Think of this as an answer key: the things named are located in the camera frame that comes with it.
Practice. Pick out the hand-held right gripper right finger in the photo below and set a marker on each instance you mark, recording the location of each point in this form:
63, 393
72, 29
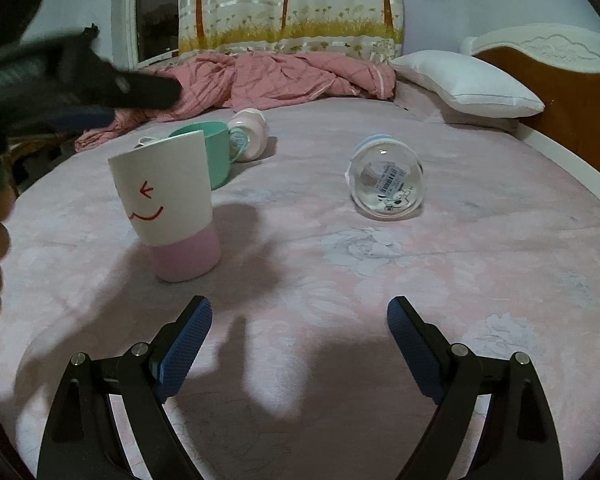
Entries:
414, 347

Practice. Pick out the white pink smiley cup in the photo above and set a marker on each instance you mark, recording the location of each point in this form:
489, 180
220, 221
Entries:
172, 195

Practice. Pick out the pink checked blanket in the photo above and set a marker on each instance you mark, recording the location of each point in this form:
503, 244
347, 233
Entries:
280, 80

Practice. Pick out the clear glass cup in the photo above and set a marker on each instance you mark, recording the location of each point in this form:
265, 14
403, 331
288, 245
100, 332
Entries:
385, 180

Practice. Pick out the white frame window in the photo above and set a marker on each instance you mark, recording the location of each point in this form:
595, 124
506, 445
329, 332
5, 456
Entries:
155, 15

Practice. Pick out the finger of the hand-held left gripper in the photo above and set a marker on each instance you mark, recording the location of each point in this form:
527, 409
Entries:
145, 91

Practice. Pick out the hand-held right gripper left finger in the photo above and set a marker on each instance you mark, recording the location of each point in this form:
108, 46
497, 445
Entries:
185, 347

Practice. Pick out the white pillow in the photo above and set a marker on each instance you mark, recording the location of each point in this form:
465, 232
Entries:
465, 80

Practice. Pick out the tree print curtain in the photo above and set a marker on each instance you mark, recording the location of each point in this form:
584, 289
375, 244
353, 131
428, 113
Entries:
290, 5

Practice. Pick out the pink white bottle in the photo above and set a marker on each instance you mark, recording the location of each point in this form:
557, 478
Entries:
252, 127

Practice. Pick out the white and brown headboard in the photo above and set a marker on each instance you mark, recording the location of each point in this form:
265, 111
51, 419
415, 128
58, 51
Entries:
570, 90

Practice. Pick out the teal plastic cup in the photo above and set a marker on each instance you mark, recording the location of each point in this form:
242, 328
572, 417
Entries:
217, 152

